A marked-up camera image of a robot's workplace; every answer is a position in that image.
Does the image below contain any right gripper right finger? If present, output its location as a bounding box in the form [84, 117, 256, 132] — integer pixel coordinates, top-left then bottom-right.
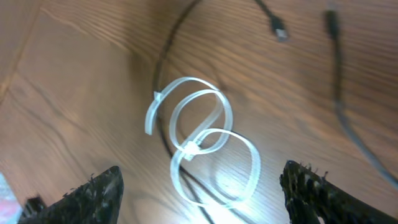
[280, 161, 397, 224]

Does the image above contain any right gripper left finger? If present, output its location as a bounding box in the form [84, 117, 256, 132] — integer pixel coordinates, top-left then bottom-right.
[18, 166, 124, 224]

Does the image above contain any wooden side panel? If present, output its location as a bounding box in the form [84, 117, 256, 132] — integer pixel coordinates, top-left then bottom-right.
[1, 0, 42, 99]

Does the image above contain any white usb cable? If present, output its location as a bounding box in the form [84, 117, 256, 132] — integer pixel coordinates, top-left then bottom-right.
[144, 76, 262, 211]

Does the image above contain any long black usb cable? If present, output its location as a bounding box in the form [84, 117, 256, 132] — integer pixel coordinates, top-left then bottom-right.
[151, 0, 290, 224]

